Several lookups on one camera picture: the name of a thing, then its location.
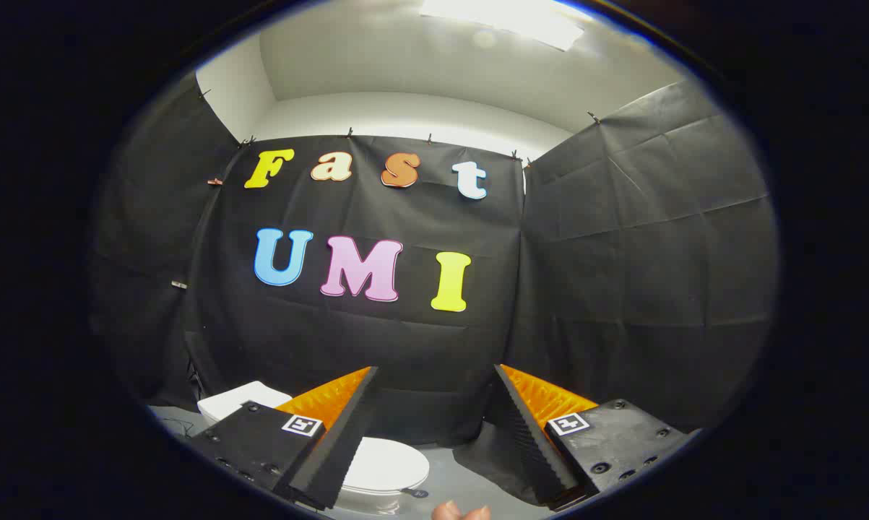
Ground white toilet lid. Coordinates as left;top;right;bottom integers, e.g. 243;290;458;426
340;437;431;501

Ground black backdrop cloth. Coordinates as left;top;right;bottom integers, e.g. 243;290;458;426
91;76;778;445

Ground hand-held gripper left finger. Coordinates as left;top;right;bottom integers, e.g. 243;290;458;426
187;365;379;511

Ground black stand legs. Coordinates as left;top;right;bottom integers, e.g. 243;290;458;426
186;352;206;399

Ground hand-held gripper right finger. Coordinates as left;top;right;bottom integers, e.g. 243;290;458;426
493;364;695;514

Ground white toilet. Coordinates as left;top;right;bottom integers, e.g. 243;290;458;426
198;381;424;516

